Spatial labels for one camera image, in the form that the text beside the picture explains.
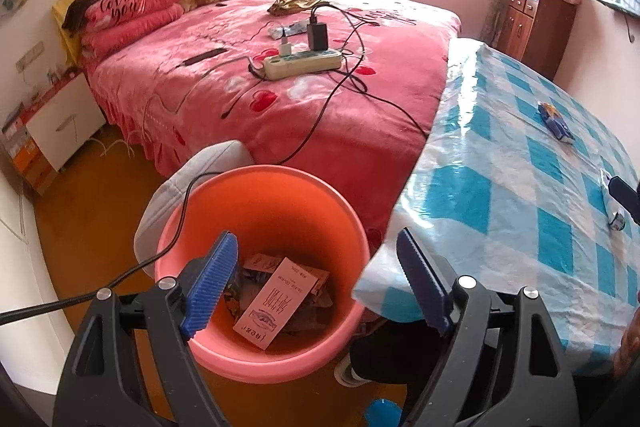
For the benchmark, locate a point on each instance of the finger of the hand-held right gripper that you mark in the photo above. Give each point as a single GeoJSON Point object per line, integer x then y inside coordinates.
{"type": "Point", "coordinates": [625, 197]}

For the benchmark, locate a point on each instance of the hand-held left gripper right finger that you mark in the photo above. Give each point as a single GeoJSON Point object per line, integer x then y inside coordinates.
{"type": "Point", "coordinates": [425, 282]}

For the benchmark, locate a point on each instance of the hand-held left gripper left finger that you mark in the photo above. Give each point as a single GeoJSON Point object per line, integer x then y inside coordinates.
{"type": "Point", "coordinates": [210, 287]}

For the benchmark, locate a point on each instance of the pink carton box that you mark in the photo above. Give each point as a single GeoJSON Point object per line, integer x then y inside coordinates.
{"type": "Point", "coordinates": [277, 302]}

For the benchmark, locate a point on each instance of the orange plastic bucket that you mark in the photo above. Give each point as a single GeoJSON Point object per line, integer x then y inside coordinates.
{"type": "Point", "coordinates": [300, 217]}

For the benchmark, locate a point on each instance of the person's right forearm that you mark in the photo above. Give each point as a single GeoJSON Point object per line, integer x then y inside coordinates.
{"type": "Point", "coordinates": [631, 342]}

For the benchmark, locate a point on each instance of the person's dark trouser leg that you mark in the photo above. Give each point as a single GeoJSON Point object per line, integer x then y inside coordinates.
{"type": "Point", "coordinates": [395, 347]}

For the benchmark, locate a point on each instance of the blue snack packet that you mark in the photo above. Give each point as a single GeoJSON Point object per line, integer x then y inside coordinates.
{"type": "Point", "coordinates": [555, 122]}

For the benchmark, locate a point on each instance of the blue checked tablecloth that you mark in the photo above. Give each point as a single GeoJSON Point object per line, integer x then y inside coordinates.
{"type": "Point", "coordinates": [515, 217]}

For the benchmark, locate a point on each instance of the white shoe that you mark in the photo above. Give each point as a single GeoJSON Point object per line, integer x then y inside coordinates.
{"type": "Point", "coordinates": [350, 372]}

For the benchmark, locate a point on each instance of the blue plastic object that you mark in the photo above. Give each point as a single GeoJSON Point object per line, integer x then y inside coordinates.
{"type": "Point", "coordinates": [382, 413]}

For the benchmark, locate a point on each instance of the brown wooden cabinet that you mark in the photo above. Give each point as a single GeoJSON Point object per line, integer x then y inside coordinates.
{"type": "Point", "coordinates": [537, 32]}

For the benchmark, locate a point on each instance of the white nightstand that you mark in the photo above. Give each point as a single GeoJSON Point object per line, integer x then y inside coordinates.
{"type": "Point", "coordinates": [65, 122]}

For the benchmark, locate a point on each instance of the orange cardboard boxes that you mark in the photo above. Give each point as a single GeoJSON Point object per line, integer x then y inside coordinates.
{"type": "Point", "coordinates": [25, 152]}

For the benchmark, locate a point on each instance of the dark flat strip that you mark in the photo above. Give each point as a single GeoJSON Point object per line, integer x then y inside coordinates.
{"type": "Point", "coordinates": [202, 57]}

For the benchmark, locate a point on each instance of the white power strip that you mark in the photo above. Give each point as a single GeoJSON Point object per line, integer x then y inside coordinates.
{"type": "Point", "coordinates": [300, 63]}

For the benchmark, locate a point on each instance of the white charger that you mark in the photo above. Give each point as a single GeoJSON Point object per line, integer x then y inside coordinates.
{"type": "Point", "coordinates": [285, 47]}

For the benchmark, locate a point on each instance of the pink folded quilts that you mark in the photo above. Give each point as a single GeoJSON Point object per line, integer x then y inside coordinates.
{"type": "Point", "coordinates": [130, 32]}

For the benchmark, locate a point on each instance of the black charger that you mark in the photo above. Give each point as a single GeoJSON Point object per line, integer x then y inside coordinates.
{"type": "Point", "coordinates": [316, 36]}

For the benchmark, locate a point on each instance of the silver tube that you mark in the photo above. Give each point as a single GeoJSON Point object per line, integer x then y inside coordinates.
{"type": "Point", "coordinates": [290, 29]}

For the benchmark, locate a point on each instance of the pink pillow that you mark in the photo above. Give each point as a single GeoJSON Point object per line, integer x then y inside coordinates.
{"type": "Point", "coordinates": [135, 4]}

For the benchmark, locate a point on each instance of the golden brown cloth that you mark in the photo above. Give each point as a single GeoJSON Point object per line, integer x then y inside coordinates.
{"type": "Point", "coordinates": [292, 4]}

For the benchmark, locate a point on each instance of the wall socket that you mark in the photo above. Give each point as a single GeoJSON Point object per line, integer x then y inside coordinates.
{"type": "Point", "coordinates": [29, 56]}

